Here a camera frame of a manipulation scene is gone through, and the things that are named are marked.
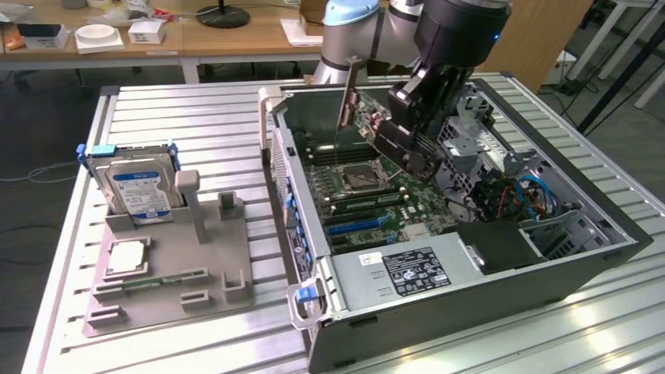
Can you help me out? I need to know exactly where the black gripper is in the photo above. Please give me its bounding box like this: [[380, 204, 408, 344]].
[[413, 0, 513, 142]]

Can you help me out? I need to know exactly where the green gpu with black cooler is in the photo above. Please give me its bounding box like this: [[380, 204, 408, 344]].
[[336, 55, 444, 185]]

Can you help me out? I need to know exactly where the wooden cabinet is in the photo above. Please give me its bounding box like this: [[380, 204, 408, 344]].
[[467, 0, 595, 94]]

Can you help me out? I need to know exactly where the black power adapter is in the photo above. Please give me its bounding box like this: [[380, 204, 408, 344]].
[[559, 79, 592, 97]]

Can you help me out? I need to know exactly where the brown cardboard box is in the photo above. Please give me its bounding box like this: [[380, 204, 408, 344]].
[[300, 0, 333, 24]]

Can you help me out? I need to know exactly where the white paper stack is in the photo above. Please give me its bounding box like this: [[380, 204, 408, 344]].
[[280, 17, 328, 48]]

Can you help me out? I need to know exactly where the silver metal disk bay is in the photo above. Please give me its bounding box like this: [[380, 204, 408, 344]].
[[435, 115, 521, 188], [519, 202, 615, 260]]

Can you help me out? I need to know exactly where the cpu socket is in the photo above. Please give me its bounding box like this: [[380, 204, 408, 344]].
[[336, 161, 389, 194]]

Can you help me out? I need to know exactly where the wooden desk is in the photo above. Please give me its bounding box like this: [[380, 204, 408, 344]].
[[0, 0, 468, 85]]

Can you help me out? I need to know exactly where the green motherboard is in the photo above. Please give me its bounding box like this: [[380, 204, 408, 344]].
[[299, 134, 459, 254]]

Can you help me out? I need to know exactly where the black round lamp base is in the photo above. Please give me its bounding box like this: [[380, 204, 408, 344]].
[[196, 0, 252, 29]]

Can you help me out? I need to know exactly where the green ram stick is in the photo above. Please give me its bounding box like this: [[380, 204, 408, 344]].
[[329, 193, 405, 214], [120, 272, 188, 291]]

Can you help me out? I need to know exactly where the long black expansion slot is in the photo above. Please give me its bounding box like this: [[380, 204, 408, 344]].
[[323, 211, 376, 227]]

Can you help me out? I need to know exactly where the blue expansion slot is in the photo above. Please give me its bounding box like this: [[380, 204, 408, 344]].
[[324, 217, 392, 238]]

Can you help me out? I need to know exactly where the small white box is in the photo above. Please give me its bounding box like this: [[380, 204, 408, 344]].
[[127, 19, 168, 44]]

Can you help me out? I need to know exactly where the grey power supply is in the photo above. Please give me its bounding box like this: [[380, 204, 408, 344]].
[[320, 232, 484, 317]]

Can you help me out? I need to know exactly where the white round dish on box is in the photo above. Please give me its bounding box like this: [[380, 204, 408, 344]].
[[73, 24, 127, 55]]

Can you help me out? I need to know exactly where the hard disk with blue carrier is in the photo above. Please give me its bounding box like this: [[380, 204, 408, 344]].
[[75, 142, 181, 228]]

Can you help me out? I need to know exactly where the black pc case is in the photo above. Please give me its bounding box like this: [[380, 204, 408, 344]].
[[257, 76, 656, 374]]

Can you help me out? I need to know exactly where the grey parts rack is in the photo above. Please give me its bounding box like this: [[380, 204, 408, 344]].
[[81, 169, 257, 339]]

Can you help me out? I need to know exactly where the white box with black lid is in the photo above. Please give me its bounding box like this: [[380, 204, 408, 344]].
[[15, 23, 69, 51]]

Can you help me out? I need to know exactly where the orange object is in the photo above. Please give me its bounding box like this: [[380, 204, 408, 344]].
[[3, 30, 27, 52]]

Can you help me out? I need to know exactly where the silver cpu chip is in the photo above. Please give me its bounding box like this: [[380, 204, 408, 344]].
[[105, 240, 148, 274]]

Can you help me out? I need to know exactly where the white table frame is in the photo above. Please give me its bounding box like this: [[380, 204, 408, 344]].
[[564, 0, 665, 111]]

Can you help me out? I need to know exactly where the blue wire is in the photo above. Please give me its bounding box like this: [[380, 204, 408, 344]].
[[517, 174, 561, 219]]

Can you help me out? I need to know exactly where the black wire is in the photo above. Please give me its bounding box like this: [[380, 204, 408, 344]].
[[439, 182, 472, 224]]

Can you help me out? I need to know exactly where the red wire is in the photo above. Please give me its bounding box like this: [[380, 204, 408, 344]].
[[497, 185, 521, 220]]

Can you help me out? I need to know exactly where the white floor cable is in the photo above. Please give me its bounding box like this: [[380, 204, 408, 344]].
[[0, 161, 79, 184]]

